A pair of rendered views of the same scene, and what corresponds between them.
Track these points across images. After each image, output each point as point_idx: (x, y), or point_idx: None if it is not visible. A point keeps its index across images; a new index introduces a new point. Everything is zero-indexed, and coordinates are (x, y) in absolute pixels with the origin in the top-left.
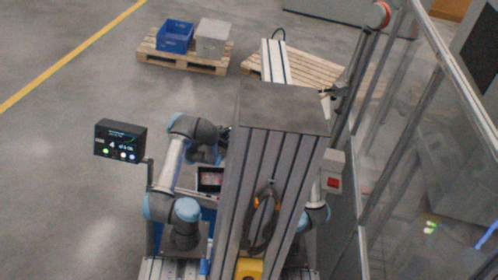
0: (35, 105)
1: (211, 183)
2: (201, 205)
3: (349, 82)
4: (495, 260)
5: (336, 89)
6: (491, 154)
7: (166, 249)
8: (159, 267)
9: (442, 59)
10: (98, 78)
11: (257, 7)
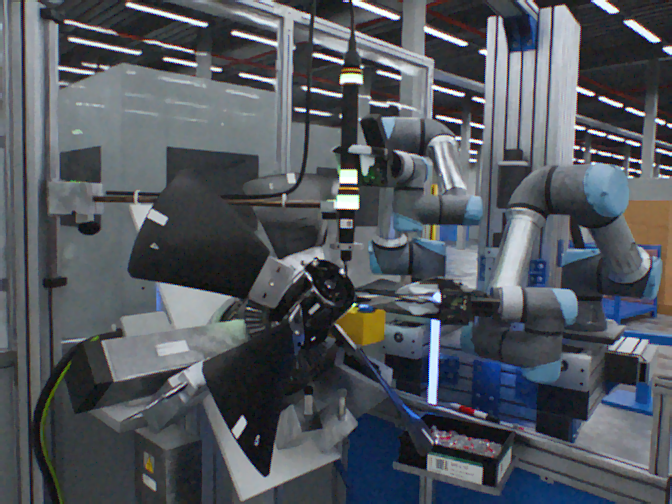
0: None
1: (471, 439)
2: None
3: (55, 176)
4: (430, 96)
5: (98, 191)
6: (396, 52)
7: (611, 325)
8: (619, 349)
9: (291, 11)
10: None
11: None
